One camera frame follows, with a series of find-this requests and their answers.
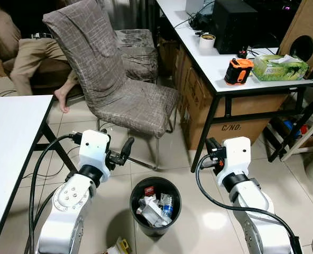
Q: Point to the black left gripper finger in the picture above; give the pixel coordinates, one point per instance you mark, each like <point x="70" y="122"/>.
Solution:
<point x="128" y="149"/>
<point x="103" y="130"/>

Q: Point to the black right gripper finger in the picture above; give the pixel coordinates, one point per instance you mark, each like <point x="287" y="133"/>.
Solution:
<point x="213" y="143"/>

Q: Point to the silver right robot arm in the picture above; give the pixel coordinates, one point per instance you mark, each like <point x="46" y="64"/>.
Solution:
<point x="257" y="225"/>

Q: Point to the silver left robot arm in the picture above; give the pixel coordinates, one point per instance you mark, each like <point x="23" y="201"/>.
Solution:
<point x="66" y="203"/>

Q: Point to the black round rubbish bin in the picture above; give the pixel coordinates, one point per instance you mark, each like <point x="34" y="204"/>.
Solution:
<point x="146" y="225"/>

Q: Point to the brown cardboard box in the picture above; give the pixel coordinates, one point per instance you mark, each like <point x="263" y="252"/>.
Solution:
<point x="241" y="114"/>

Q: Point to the red snack packet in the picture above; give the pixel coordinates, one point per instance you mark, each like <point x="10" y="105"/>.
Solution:
<point x="149" y="190"/>

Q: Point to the crumpled white wrapper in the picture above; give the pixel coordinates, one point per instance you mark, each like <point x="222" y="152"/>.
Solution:
<point x="150" y="211"/>

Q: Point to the clear plastic bottle blue cap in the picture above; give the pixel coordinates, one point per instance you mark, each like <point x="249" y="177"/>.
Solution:
<point x="166" y="205"/>

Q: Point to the orange and black tool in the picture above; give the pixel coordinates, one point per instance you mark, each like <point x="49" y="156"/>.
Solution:
<point x="238" y="71"/>

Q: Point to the chair with brown plaid cover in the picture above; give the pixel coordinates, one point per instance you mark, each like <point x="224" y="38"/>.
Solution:
<point x="98" y="53"/>

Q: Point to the black and white floor rack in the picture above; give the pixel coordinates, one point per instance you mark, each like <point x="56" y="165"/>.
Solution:
<point x="299" y="151"/>

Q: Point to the chair with plaid cushion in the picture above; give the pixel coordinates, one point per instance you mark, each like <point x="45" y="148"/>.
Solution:
<point x="140" y="53"/>

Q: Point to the yellow white packet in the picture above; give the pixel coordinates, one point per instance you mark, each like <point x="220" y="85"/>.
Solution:
<point x="119" y="247"/>

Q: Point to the white table with black legs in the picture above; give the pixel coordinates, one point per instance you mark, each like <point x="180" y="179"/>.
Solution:
<point x="14" y="137"/>

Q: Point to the small black red plug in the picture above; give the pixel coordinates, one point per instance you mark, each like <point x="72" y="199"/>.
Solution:
<point x="242" y="53"/>

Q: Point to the green tissue box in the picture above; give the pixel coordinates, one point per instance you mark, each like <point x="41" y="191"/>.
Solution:
<point x="281" y="69"/>

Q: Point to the white cup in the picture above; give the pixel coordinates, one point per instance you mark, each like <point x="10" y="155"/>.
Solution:
<point x="207" y="42"/>

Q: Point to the person in tan trousers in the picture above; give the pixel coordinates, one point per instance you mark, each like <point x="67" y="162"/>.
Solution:
<point x="35" y="55"/>

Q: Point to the black computer case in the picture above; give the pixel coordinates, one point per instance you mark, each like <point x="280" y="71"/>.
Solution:
<point x="236" y="26"/>

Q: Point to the grey box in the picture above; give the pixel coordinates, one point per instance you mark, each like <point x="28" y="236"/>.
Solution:
<point x="194" y="6"/>

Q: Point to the wooden speaker box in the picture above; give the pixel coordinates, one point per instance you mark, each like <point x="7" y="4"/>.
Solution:
<point x="310" y="26"/>

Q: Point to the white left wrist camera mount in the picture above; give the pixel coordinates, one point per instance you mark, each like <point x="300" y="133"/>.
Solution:
<point x="93" y="148"/>

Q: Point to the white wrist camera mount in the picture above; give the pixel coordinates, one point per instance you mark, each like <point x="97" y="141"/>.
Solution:
<point x="93" y="148"/>
<point x="237" y="156"/>

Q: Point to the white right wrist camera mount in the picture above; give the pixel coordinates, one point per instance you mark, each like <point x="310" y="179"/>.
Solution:
<point x="237" y="156"/>

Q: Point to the white desk with black frame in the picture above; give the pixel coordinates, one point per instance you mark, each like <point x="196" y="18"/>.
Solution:
<point x="199" y="58"/>

